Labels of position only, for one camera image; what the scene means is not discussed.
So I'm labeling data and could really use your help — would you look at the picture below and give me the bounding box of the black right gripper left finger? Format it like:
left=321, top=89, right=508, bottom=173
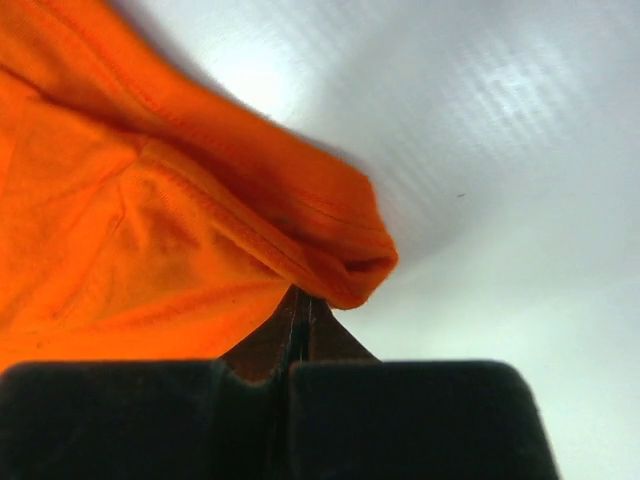
left=1, top=288, right=300, bottom=479

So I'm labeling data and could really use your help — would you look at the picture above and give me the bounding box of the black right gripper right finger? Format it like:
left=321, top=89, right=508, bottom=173
left=287, top=298, right=559, bottom=479

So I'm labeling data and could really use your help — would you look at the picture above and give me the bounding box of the orange t shirt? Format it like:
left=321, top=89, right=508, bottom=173
left=1, top=1, right=398, bottom=367

